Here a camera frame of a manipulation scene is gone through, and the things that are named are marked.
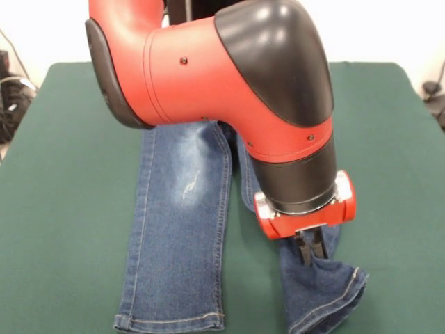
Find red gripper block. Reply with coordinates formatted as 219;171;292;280
253;169;357;266

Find blue denim jeans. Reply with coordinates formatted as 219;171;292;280
113;120;369;334

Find grey wheeled chair base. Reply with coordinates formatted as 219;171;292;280
421;80;445;132

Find dark green table cloth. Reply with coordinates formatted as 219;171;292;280
0;61;445;334

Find black equipment with cables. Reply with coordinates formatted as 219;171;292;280
0;50;38;144

